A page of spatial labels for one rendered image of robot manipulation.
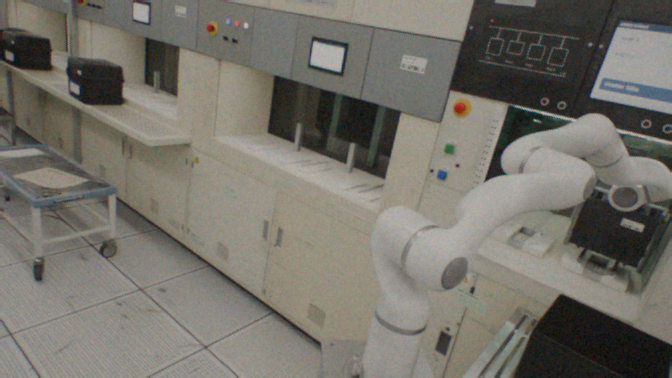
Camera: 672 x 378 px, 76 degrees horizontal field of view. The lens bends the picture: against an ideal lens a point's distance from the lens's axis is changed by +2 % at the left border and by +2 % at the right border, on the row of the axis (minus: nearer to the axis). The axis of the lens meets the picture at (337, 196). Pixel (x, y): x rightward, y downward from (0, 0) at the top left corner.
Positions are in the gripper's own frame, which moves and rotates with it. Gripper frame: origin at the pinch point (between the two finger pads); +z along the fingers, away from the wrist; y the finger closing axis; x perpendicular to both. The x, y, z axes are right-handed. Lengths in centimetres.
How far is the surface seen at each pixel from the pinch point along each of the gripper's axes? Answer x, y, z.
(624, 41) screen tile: 41, -15, -30
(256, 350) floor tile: -123, -114, -51
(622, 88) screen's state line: 28.5, -11.4, -30.1
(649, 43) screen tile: 41, -10, -30
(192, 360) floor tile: -123, -128, -78
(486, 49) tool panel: 32, -52, -30
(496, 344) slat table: -47, -13, -60
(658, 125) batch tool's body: 21.0, 0.0, -30.0
